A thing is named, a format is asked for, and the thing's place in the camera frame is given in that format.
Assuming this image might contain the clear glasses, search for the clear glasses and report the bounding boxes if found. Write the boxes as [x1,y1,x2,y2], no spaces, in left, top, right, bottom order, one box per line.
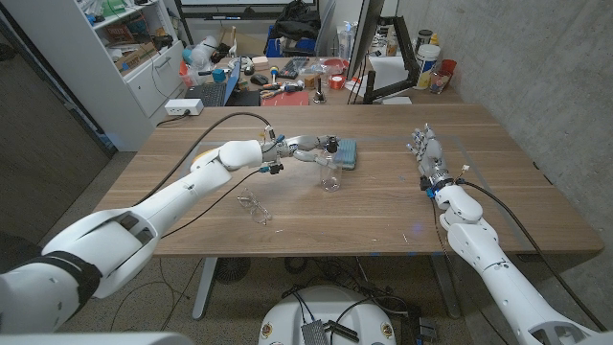
[237,188,273,225]

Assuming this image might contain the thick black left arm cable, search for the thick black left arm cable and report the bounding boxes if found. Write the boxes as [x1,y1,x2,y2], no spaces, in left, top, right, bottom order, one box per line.
[133,111,275,207]

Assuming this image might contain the clear drinking glass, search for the clear drinking glass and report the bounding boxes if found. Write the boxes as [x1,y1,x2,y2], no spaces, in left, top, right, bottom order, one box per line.
[428,70,451,95]

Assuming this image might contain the white shelf cabinet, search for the white shelf cabinet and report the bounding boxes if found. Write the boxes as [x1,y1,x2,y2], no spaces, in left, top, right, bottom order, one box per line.
[2,0,188,152]

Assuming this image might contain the white power strip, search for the white power strip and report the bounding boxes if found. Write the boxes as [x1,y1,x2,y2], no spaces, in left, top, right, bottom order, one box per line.
[164,98,205,117]

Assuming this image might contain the clear plastic bag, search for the clear plastic bag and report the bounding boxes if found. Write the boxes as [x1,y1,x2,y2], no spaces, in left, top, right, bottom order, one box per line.
[184,35,219,73]

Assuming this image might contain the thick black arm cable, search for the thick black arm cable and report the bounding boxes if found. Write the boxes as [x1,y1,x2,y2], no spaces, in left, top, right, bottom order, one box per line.
[133,111,275,207]
[457,177,607,332]

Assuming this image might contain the dark lidded jar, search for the dark lidded jar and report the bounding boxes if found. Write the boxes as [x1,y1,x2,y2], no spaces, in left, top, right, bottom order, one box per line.
[415,29,434,54]

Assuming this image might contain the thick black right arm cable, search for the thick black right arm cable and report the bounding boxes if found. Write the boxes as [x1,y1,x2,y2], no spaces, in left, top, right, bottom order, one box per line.
[457,177,607,332]

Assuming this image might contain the black calculator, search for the black calculator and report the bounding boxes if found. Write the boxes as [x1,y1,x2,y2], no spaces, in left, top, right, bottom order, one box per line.
[277,56,310,81]

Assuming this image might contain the red cup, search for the red cup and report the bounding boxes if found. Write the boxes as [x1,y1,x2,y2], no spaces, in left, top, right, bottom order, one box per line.
[439,58,458,81]

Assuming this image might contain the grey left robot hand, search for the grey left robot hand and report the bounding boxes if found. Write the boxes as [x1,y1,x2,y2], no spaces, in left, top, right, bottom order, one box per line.
[272,134,339,170]

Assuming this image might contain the grey metal table leg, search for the grey metal table leg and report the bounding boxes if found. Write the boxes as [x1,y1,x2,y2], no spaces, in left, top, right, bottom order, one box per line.
[429,253,462,320]
[192,257,219,321]

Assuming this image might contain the grey perforated box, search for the grey perforated box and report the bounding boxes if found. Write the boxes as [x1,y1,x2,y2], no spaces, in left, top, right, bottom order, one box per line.
[300,319,331,345]

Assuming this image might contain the red mat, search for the red mat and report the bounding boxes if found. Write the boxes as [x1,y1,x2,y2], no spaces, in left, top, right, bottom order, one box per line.
[261,90,311,107]

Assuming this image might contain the open laptop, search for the open laptop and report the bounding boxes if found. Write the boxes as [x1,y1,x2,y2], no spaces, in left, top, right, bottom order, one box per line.
[184,59,262,107]

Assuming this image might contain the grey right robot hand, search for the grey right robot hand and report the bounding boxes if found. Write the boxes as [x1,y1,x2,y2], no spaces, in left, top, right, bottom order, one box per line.
[406,123,456,193]

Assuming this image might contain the red bowl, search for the red bowl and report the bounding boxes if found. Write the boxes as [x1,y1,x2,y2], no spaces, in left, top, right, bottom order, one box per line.
[323,57,351,76]

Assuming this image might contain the blue bin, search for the blue bin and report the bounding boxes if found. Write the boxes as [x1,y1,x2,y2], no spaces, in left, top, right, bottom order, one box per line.
[263,26,317,58]

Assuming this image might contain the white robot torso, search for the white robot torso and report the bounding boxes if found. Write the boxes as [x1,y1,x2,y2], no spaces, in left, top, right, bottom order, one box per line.
[258,286,397,345]

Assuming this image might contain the black jacket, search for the black jacket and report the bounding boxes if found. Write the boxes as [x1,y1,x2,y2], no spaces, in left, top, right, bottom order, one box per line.
[264,0,322,42]

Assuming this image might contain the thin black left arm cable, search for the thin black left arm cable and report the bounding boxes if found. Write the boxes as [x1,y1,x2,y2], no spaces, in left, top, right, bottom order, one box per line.
[160,165,284,240]

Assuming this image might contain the white canister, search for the white canister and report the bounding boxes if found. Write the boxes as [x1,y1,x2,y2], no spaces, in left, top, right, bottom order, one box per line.
[415,43,442,91]

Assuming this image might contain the black computer monitor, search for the black computer monitor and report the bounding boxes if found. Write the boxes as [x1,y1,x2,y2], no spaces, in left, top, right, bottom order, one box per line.
[347,0,386,81]

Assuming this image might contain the clear dispenser bottle black cap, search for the clear dispenser bottle black cap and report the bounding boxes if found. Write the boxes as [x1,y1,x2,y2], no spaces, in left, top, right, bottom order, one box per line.
[319,135,344,193]

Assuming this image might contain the round black floor fan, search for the round black floor fan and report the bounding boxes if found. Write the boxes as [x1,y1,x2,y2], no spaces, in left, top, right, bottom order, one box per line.
[214,257,252,285]

